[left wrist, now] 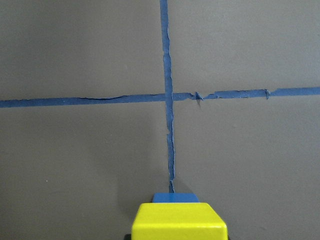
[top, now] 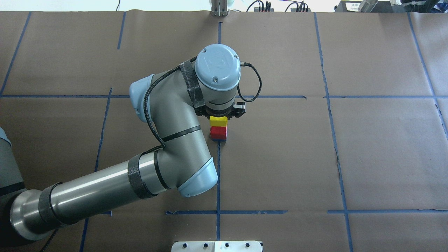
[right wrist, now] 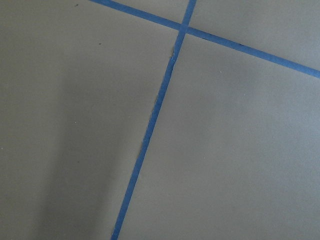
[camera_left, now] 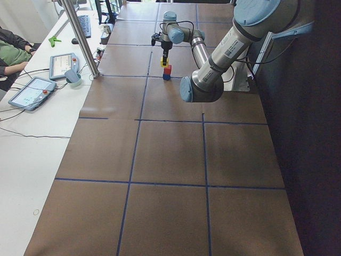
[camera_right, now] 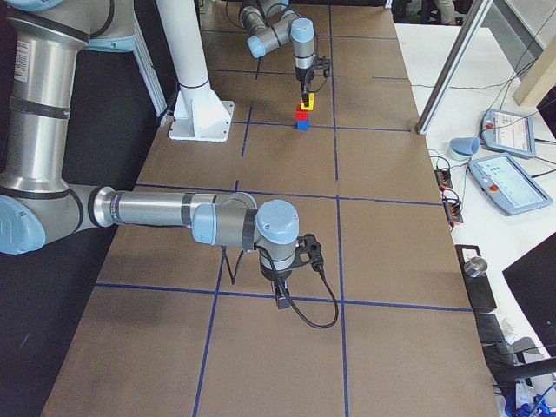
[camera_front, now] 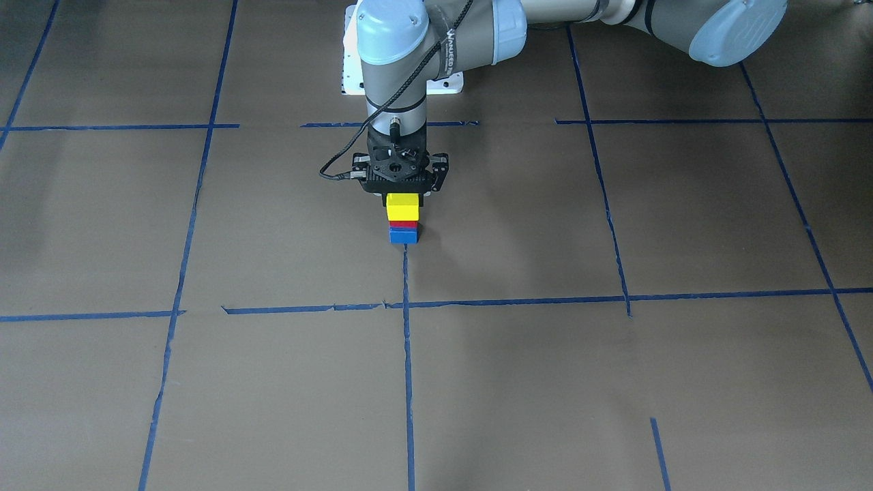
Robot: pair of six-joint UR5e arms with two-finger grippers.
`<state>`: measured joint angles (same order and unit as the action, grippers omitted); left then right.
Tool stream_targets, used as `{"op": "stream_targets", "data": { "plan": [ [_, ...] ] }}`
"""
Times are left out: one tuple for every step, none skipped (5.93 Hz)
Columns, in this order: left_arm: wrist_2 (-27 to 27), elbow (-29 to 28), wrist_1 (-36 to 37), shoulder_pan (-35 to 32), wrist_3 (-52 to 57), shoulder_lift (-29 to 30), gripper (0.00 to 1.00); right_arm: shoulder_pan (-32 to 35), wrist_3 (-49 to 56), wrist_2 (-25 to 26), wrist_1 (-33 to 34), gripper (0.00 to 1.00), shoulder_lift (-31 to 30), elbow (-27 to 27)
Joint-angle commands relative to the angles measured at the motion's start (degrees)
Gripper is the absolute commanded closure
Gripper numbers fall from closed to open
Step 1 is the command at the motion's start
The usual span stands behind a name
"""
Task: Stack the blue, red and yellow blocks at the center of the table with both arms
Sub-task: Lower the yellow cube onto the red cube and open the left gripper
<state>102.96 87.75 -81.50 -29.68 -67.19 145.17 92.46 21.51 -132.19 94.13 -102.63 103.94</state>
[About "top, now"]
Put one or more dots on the black power strip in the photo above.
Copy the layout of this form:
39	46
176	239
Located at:
261	6

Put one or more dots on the aluminium frame post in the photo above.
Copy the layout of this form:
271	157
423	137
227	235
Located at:
219	8

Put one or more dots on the white camera post with base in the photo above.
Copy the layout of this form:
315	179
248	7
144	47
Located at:
218	246

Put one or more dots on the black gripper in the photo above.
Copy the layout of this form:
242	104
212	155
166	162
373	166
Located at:
239	110

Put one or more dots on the yellow wooden cube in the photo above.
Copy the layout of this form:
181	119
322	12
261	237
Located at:
218	121

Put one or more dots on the red wooden cube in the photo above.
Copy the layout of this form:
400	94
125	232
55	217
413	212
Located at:
218	132

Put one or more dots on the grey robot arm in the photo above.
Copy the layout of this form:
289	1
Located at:
67	158

